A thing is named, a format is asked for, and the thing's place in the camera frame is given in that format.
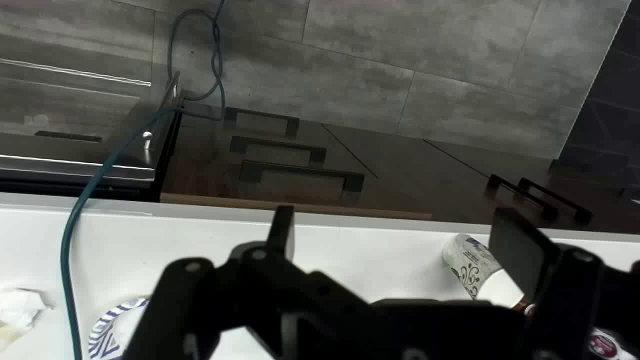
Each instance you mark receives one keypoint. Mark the blue white patterned bowl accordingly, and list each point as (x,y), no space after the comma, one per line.
(107,336)

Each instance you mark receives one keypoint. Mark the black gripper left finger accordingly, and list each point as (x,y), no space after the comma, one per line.
(180,301)

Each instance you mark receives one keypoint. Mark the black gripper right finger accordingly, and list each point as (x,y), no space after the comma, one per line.
(560,293)

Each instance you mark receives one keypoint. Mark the crumpled white tissue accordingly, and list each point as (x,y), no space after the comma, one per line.
(21,311)

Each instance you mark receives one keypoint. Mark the dark wood drawer cabinet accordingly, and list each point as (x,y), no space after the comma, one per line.
(413,172)

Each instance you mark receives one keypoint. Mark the patterned paper cup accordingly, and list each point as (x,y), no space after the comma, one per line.
(471,262)

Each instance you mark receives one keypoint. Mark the red label coffee pod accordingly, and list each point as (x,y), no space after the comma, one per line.
(605,344)

